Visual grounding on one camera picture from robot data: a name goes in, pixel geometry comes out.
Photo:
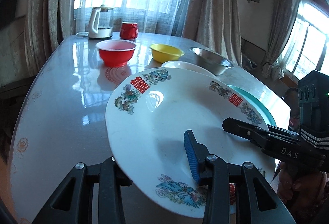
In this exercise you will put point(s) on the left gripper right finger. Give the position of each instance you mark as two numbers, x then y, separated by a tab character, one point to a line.
255	200

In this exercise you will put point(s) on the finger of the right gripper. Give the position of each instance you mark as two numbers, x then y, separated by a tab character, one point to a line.
257	135

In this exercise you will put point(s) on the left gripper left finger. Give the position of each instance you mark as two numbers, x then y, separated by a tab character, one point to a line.
72	200

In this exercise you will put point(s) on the stainless steel bowl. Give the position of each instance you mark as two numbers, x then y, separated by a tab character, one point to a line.
211	61

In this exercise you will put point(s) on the white flower plate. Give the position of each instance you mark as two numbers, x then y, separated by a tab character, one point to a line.
187	66

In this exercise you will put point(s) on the yellow plastic bowl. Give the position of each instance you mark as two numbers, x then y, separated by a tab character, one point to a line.
162	52

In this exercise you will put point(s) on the red plastic bowl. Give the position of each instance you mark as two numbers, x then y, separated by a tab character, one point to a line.
116	53

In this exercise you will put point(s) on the teal plate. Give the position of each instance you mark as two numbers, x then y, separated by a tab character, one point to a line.
264	112

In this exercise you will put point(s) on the floral plastic tablecloth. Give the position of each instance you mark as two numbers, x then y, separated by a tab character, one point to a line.
61	121

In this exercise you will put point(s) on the middle beige curtain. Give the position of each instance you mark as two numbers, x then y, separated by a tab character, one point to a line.
214	24

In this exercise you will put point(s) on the beige curtain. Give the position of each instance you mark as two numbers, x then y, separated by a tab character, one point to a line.
47	24
214	24

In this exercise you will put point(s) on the right tied curtain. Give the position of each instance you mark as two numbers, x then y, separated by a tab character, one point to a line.
284	13

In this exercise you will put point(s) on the red mug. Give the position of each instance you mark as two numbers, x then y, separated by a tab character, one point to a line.
129	30

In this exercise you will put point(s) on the white glass kettle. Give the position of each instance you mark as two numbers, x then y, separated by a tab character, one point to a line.
101	23

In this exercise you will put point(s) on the left beige curtain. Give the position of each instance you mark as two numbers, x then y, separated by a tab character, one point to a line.
47	24

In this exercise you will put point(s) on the black camera box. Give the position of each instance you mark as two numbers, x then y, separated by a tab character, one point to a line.
313	103

